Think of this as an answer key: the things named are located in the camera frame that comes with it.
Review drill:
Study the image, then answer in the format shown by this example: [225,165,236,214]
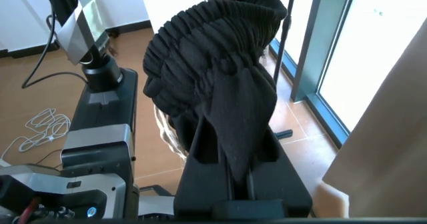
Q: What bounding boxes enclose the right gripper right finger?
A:
[248,127,314,218]

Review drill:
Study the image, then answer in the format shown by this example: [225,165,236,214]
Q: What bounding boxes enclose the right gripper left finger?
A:
[173,117,234,218]

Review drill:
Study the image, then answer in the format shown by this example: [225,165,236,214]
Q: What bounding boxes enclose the black knitted garment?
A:
[142,0,288,185]

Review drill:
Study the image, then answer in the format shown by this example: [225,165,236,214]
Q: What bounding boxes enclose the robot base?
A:
[0,67,177,220]

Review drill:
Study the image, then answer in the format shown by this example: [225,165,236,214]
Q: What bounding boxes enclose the black clothes rack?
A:
[272,0,298,141]

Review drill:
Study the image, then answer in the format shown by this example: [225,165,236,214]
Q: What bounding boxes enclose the white cable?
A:
[0,107,72,161]

